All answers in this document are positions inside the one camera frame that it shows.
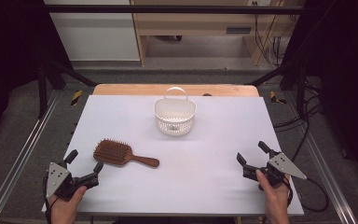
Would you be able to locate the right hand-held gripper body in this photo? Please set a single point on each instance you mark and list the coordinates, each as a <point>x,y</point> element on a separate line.
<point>280,166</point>

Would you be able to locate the brown wooden hairbrush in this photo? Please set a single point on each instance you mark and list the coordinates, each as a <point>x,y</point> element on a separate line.
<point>113,152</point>

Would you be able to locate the aluminium floor rail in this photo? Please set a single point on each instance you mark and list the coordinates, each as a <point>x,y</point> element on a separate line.
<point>329,174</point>
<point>18,155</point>

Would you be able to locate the white plastic basket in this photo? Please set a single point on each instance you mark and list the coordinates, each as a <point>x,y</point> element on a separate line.
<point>174,116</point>

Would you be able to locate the black horizontal frame bar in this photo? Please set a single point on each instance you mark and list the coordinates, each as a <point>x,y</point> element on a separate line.
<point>167,9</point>

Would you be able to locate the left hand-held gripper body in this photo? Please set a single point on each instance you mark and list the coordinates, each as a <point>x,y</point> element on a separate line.
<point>62,183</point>

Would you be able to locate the black metal frame stand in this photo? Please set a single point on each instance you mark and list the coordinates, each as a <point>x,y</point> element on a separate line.
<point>42,90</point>
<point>300,87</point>

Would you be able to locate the person's right hand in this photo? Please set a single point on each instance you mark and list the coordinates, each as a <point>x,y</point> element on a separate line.
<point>275,199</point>

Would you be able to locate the light wooden desk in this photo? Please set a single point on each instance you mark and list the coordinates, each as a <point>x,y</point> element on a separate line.
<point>199,21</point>

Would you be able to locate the person's left hand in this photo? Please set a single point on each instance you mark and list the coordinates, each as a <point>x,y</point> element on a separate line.
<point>64,208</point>

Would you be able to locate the yellow black floor tape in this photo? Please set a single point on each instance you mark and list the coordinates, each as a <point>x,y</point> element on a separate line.
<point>275,98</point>
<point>76,97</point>

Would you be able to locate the white cabinet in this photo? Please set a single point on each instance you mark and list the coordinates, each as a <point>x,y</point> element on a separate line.
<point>96,34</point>

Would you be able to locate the black curtain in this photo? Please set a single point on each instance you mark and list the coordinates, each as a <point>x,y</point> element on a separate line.
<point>345,62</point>
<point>9,56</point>

